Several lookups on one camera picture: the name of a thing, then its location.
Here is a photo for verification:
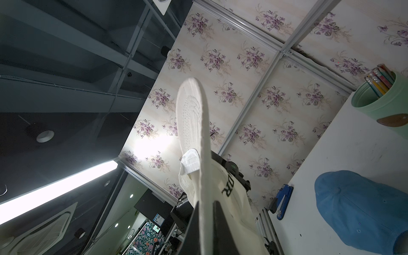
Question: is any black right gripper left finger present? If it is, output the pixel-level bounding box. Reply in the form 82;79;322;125
177;203;200;255

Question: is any aluminium mounting rail frame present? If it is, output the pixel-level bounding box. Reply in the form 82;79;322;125
256;208;284;255

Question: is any bundle of coloured pencils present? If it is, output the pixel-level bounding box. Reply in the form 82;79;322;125
365;64;396;98

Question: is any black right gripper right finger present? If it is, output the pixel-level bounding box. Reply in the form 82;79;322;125
213;201;239;255

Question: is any light blue baseball cap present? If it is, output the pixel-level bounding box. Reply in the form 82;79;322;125
314;170;408;255

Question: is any blue stapler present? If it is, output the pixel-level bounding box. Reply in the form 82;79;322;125
269;184;294;221

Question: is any mint green pencil cup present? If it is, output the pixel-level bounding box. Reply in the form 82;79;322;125
351;73;408;139

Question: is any beige baseball cap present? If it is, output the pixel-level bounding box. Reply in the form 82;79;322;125
176;78;268;255

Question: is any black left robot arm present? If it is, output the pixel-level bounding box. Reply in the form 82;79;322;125
170;152;251;233

